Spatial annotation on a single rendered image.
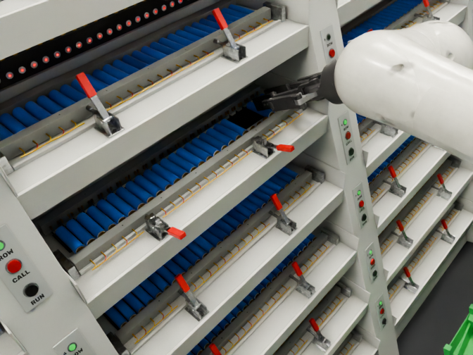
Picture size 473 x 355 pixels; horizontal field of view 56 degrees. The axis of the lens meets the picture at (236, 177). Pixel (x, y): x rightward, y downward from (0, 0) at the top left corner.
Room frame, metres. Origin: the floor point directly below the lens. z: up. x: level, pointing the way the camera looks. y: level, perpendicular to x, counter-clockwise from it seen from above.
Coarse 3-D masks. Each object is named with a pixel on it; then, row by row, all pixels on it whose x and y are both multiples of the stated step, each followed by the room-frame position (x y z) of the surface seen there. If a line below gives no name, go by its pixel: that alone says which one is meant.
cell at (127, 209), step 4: (108, 196) 0.71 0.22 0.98; (112, 196) 0.71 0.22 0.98; (116, 196) 0.71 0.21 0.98; (108, 200) 0.71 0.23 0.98; (112, 200) 0.70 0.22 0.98; (116, 200) 0.70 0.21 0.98; (120, 200) 0.70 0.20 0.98; (112, 204) 0.70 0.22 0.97; (116, 204) 0.69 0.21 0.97; (120, 204) 0.69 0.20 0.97; (124, 204) 0.68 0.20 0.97; (128, 204) 0.69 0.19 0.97; (120, 208) 0.68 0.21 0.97; (124, 208) 0.68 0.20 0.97; (128, 208) 0.67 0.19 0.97; (132, 208) 0.67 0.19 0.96; (124, 212) 0.67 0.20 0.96; (128, 212) 0.67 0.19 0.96
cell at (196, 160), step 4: (180, 148) 0.81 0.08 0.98; (176, 152) 0.81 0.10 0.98; (180, 152) 0.80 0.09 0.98; (184, 152) 0.79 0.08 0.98; (188, 152) 0.79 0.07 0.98; (180, 156) 0.80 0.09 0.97; (184, 156) 0.79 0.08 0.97; (188, 156) 0.78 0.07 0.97; (192, 156) 0.78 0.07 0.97; (196, 156) 0.78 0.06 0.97; (188, 160) 0.78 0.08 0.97; (192, 160) 0.77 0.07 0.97; (196, 160) 0.77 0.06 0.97; (200, 160) 0.76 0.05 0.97; (196, 164) 0.76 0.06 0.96
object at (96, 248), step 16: (288, 112) 0.87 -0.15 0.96; (256, 128) 0.82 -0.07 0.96; (272, 128) 0.84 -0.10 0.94; (240, 144) 0.78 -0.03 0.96; (208, 160) 0.75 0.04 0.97; (224, 160) 0.76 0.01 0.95; (240, 160) 0.76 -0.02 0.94; (192, 176) 0.72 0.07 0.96; (176, 192) 0.69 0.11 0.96; (192, 192) 0.69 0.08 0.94; (144, 208) 0.66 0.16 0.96; (160, 208) 0.67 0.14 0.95; (128, 224) 0.63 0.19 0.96; (96, 240) 0.61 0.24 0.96; (112, 240) 0.61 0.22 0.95; (80, 256) 0.58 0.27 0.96; (96, 256) 0.60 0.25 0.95
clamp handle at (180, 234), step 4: (156, 220) 0.62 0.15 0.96; (156, 224) 0.62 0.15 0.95; (160, 224) 0.62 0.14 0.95; (160, 228) 0.61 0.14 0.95; (164, 228) 0.60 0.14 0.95; (168, 228) 0.60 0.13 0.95; (172, 228) 0.59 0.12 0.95; (176, 228) 0.59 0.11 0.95; (168, 232) 0.59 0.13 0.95; (172, 232) 0.58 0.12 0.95; (176, 232) 0.58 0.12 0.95; (180, 232) 0.57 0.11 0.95; (184, 232) 0.57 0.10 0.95; (172, 236) 0.58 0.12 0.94; (176, 236) 0.57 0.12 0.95; (180, 236) 0.56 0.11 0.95; (184, 236) 0.57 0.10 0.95
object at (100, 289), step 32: (288, 128) 0.84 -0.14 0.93; (320, 128) 0.86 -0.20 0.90; (128, 160) 0.79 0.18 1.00; (256, 160) 0.76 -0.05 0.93; (288, 160) 0.80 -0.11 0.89; (224, 192) 0.69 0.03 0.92; (64, 224) 0.69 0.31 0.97; (192, 224) 0.64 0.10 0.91; (64, 256) 0.59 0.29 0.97; (128, 256) 0.59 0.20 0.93; (160, 256) 0.60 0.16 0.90; (96, 288) 0.55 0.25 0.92; (128, 288) 0.57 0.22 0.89
